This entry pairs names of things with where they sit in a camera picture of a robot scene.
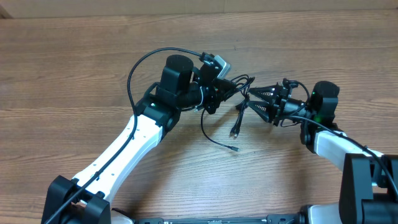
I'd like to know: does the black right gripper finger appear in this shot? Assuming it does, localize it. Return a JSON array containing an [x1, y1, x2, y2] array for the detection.
[[249, 85, 280, 101], [248, 101, 274, 122]]

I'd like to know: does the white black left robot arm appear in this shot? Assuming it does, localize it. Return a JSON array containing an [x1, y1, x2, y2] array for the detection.
[[42, 53, 236, 223]]

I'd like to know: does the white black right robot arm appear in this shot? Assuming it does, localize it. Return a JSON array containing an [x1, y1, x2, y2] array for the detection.
[[248, 79, 397, 223]]

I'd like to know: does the black usb cable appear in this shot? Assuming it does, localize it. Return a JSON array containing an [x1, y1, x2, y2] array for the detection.
[[200, 73, 256, 152]]

